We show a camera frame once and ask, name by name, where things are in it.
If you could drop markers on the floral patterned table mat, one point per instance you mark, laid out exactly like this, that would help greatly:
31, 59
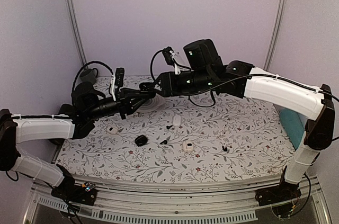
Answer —
257, 143

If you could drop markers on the right aluminium frame post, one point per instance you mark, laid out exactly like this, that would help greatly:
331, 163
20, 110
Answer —
275, 35

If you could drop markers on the aluminium front rail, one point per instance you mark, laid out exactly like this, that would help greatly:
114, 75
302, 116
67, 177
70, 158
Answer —
211, 202

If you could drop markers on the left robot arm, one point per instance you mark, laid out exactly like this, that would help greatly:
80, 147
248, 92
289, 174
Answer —
75, 121

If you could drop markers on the white open earbud case left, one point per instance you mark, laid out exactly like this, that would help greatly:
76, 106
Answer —
112, 130

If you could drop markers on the white closed earbud case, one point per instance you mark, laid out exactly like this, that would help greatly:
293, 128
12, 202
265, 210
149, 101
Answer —
176, 120

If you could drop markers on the teal cylinder cup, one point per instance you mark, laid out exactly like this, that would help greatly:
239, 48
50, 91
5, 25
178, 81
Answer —
293, 126

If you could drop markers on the aluminium frame post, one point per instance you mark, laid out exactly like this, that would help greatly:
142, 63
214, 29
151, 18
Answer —
275, 35
76, 31

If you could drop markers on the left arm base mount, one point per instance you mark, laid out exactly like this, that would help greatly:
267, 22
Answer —
71, 192

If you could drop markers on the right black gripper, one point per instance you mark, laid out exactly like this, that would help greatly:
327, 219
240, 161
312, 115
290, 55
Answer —
168, 87

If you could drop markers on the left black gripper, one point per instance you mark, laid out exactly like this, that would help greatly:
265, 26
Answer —
124, 103

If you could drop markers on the white spiral ceramic plate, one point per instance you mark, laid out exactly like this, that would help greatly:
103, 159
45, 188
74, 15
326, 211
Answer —
151, 105

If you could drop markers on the white open earbud case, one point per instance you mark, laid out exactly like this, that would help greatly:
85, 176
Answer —
112, 130
187, 146

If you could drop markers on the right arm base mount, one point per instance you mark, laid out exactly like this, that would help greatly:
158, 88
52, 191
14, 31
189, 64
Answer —
278, 193

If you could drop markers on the white open earbud case centre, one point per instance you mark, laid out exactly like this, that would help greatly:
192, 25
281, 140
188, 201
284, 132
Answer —
187, 146

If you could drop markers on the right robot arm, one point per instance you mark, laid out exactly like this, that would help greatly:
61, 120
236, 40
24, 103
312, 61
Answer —
241, 79

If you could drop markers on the black open case left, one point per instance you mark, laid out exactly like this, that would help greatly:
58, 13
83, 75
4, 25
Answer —
141, 140

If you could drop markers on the grey mug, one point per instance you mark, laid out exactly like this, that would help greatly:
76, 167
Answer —
89, 75

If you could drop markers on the left aluminium frame post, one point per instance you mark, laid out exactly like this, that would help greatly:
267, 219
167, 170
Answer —
76, 31

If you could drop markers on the black charging case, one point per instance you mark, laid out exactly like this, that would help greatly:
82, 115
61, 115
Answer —
147, 87

